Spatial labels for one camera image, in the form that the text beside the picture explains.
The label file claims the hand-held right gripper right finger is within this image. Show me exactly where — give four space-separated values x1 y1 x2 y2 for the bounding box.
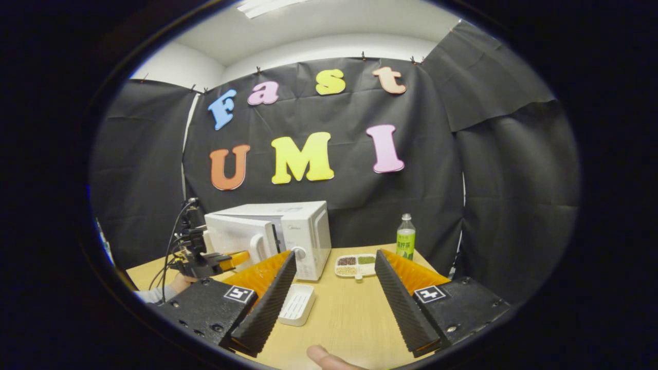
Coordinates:
374 248 516 359

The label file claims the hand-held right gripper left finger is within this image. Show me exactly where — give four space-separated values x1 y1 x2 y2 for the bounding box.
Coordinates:
148 250 297 358

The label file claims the white microwave oven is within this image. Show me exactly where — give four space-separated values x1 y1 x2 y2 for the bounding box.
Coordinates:
204 200 333 282

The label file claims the white rectangular tray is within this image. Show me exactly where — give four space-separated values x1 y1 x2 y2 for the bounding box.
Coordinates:
277 283 317 327

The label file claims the white divided grain dish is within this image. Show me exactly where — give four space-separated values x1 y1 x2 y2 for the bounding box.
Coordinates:
334 253 377 281

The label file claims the green drink bottle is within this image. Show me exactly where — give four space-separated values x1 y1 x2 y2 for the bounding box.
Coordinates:
395 213 416 262

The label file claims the long ceiling light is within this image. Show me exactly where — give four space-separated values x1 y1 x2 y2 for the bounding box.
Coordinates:
236 0 312 20

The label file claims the black cable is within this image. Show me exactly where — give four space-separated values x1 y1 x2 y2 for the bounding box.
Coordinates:
148 199 199 304

